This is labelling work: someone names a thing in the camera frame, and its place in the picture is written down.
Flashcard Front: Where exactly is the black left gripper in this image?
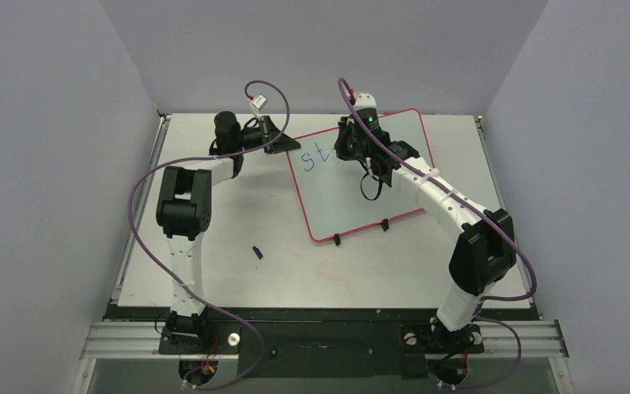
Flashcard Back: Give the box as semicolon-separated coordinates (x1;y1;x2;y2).
234;117;301;156

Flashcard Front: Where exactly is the pink framed whiteboard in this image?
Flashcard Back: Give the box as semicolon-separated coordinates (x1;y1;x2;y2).
286;115;422;242

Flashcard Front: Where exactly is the blue marker cap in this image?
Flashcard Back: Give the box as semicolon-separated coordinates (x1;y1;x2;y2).
252;246;263;259

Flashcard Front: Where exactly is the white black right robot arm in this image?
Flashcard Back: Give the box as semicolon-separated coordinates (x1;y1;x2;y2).
334;108;516;350

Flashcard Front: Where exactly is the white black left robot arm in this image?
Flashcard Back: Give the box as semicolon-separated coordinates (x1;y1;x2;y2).
156;111;301;353

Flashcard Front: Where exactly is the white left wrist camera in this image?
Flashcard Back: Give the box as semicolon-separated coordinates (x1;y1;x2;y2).
249;94;268;119

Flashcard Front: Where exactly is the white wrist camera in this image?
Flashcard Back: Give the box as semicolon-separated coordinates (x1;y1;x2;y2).
249;94;268;119
349;92;377;119

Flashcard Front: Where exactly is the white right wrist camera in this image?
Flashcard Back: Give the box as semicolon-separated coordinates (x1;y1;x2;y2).
349;92;377;119

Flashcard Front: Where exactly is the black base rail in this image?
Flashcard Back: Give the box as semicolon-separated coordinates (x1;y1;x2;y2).
103;305;536;387

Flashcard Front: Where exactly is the aluminium frame rail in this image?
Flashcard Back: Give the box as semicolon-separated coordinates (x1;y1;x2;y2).
80;321;568;360

